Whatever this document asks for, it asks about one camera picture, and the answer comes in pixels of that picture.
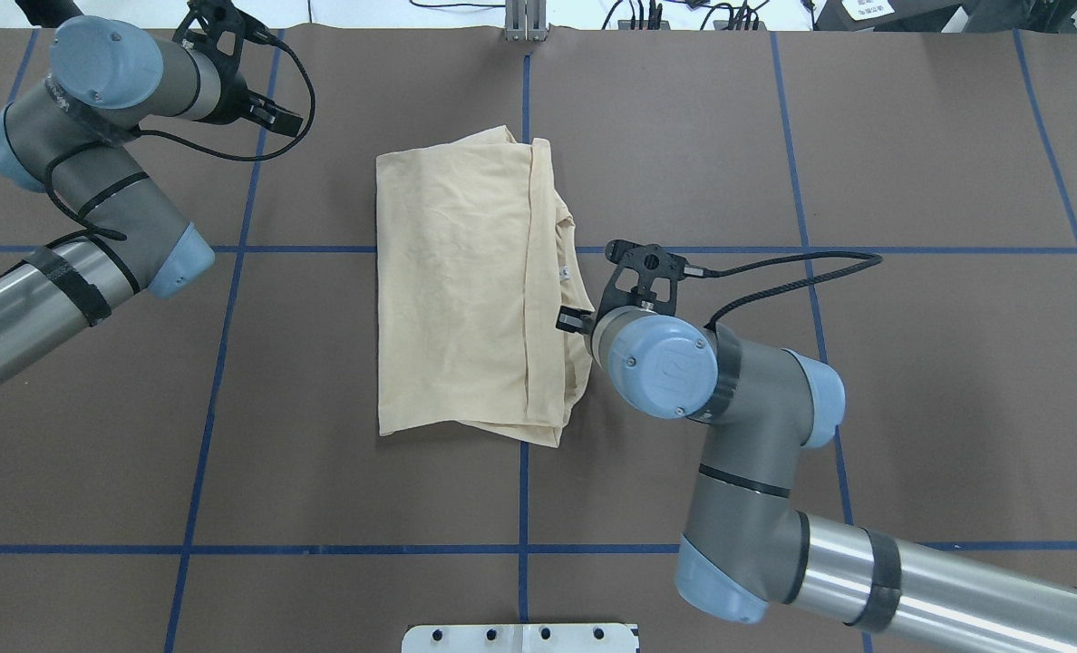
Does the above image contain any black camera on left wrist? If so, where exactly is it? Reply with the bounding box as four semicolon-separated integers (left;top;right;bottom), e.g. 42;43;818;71
172;1;280;65

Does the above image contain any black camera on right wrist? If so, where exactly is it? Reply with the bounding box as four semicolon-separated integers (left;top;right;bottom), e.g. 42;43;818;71
597;239;705;317

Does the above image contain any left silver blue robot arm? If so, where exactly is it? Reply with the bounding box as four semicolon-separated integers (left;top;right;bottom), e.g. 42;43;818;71
0;1;314;385

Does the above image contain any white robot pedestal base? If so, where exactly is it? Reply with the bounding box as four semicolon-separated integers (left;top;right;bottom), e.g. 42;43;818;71
401;621;641;652

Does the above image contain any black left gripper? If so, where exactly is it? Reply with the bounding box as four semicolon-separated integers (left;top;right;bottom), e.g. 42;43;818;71
216;59;304;137

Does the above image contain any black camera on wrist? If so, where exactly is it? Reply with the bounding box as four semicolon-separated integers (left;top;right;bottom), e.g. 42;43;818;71
597;239;705;317
172;1;280;65

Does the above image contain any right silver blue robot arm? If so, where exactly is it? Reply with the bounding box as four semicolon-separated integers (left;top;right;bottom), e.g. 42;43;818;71
557;302;1077;652

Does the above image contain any aluminium frame post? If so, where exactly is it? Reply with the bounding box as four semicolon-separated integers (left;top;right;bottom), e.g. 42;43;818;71
502;0;549;43

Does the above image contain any cream long-sleeve printed shirt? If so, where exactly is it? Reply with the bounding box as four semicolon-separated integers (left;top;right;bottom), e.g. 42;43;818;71
375;125;593;449

